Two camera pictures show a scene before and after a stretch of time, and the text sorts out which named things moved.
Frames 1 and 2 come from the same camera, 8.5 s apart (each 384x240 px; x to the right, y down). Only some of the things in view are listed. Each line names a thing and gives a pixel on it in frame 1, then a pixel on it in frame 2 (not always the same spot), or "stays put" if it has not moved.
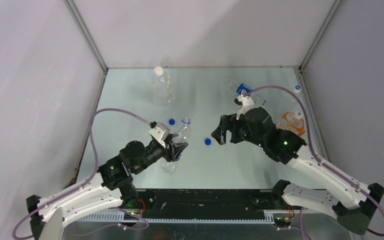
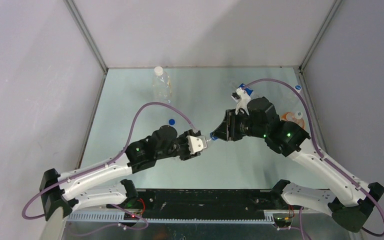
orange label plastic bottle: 290,122 stays put
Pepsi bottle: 180,136 -> 210,141
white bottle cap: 158,70 stays put
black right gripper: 219,133 stays put
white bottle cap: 298,115 stays put
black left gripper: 174,151 -> 187,156
